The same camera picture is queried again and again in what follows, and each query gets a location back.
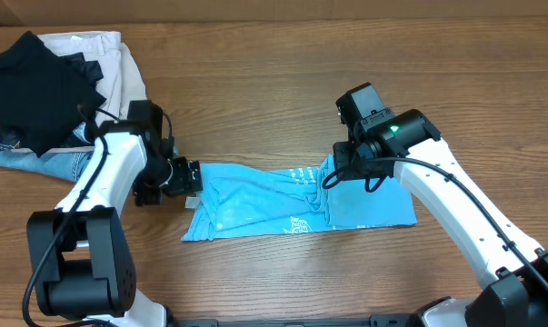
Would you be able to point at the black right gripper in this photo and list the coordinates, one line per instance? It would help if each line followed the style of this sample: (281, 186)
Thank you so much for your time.
(342, 154)

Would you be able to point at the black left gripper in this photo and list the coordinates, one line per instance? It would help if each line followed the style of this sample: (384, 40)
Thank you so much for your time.
(185, 183)

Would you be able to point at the light blue t-shirt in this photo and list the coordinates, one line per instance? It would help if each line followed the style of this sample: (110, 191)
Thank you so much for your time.
(239, 201)

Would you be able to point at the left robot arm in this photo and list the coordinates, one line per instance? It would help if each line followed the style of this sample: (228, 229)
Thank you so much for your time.
(83, 269)

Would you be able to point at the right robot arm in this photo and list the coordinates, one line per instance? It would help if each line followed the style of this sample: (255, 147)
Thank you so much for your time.
(510, 266)

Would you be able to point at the beige folded trousers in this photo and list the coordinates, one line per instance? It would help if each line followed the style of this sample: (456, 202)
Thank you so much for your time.
(98, 57)

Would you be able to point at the blue denim jeans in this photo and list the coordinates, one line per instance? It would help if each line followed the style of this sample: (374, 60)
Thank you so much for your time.
(66, 166)

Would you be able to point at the black folded garment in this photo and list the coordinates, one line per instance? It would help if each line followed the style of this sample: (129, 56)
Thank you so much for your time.
(40, 93)

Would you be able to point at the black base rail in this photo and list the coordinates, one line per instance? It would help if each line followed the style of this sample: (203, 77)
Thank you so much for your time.
(301, 322)

